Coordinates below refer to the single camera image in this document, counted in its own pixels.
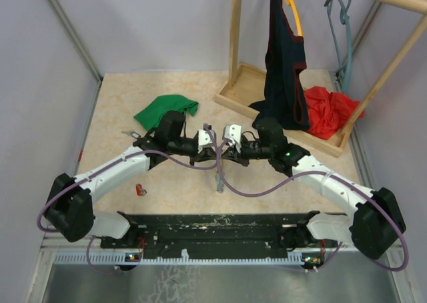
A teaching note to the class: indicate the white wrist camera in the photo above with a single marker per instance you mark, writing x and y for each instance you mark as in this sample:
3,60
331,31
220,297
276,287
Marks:
232,134
206,137

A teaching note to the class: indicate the green cloth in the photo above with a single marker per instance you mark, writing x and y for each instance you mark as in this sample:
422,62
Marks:
150,116

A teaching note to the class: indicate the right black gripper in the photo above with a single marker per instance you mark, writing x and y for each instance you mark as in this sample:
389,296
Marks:
231,154

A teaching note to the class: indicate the red key tag with key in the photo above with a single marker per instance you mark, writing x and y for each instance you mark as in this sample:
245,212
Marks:
140,191

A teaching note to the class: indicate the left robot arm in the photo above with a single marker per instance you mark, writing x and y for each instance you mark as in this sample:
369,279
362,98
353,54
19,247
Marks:
69,207

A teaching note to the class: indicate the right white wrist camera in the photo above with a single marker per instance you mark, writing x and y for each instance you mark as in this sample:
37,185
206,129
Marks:
232,134

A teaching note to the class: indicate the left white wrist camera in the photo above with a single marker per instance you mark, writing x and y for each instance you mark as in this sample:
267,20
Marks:
206,137

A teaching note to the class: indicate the aluminium rail frame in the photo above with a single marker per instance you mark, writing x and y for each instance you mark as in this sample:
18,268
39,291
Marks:
126,259

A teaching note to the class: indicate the red cloth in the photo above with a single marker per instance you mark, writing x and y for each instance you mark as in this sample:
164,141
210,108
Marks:
328,111

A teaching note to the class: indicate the dark navy garment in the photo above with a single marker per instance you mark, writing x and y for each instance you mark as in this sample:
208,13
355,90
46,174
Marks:
285,60

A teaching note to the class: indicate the yellow hanger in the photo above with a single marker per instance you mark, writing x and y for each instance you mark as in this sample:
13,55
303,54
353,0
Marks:
292,5

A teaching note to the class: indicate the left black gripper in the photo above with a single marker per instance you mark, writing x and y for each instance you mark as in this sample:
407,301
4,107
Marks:
207,153

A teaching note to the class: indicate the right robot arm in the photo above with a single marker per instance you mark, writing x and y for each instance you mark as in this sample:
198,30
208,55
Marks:
371,220

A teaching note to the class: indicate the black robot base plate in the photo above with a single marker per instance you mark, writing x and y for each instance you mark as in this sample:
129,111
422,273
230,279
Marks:
217,236

